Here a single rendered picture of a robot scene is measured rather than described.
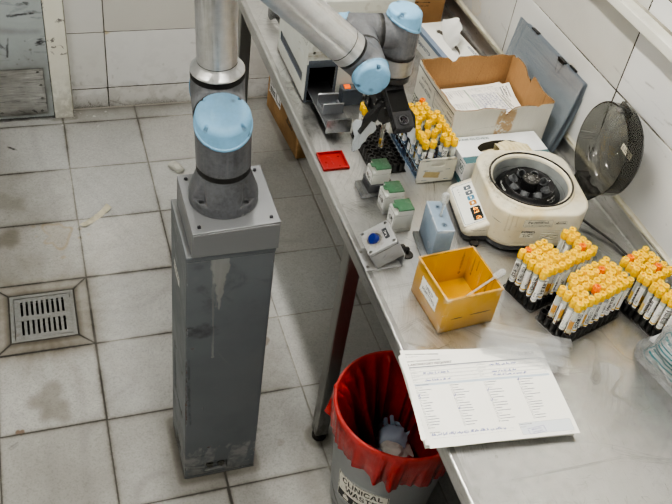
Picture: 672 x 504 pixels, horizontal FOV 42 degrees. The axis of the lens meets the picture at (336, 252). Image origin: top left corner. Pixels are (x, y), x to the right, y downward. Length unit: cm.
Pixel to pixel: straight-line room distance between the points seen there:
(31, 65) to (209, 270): 191
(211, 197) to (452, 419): 67
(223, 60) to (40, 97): 200
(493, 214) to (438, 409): 53
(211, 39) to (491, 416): 91
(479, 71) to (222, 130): 94
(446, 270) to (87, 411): 128
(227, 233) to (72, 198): 161
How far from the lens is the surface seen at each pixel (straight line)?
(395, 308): 182
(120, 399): 273
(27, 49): 362
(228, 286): 196
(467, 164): 214
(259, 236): 187
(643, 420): 181
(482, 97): 241
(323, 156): 218
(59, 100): 375
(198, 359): 214
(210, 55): 181
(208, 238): 184
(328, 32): 165
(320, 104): 228
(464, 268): 190
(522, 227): 198
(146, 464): 259
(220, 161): 177
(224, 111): 177
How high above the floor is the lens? 218
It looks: 43 degrees down
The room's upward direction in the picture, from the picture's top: 10 degrees clockwise
